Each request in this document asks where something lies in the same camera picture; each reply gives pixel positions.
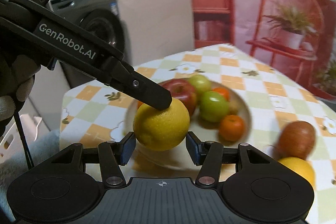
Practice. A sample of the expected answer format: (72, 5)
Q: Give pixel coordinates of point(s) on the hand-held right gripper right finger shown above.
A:
(193, 148)

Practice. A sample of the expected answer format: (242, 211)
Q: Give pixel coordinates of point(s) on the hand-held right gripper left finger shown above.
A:
(128, 146)

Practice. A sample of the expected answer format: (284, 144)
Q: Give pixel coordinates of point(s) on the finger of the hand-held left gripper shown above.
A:
(147, 94)

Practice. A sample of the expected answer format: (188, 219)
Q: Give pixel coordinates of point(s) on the orange tangerine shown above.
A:
(231, 128)
(140, 104)
(222, 92)

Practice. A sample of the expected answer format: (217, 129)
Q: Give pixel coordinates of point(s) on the beige round plate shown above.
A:
(157, 158)

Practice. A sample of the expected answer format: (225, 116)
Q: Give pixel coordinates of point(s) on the yellow lemon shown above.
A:
(299, 169)
(160, 129)

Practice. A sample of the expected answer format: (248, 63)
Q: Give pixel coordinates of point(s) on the dark red apple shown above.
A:
(183, 94)

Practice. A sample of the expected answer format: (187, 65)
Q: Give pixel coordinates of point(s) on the green apple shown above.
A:
(213, 107)
(200, 83)

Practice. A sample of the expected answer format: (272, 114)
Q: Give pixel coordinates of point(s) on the brown kiwi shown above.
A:
(233, 107)

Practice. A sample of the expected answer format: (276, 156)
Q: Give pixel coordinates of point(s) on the person's left hand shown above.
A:
(21, 87)

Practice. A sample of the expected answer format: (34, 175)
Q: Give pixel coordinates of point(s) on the grey washing machine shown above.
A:
(99, 24)

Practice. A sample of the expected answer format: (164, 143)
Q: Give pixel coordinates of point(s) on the grey fluffy cloth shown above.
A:
(39, 155)

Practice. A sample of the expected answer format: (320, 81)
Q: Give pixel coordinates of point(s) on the white foam board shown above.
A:
(152, 3)

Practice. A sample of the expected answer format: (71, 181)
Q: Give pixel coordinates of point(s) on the checked floral tablecloth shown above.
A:
(262, 87)

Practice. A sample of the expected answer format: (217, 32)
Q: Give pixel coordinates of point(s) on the streaked red apple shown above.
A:
(296, 140)

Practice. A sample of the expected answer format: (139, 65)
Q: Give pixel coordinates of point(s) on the white plastic basket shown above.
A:
(15, 134)

